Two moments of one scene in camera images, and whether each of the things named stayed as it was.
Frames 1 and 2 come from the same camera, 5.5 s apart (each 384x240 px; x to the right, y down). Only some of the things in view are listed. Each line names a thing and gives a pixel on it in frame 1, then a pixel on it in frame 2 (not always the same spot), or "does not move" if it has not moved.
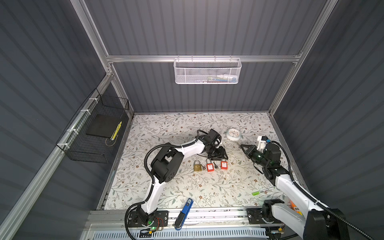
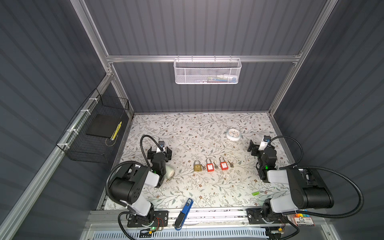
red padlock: (210, 166) does not move
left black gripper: (221, 154) → (167, 156)
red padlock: (224, 164) does not move
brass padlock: (197, 167) does not move
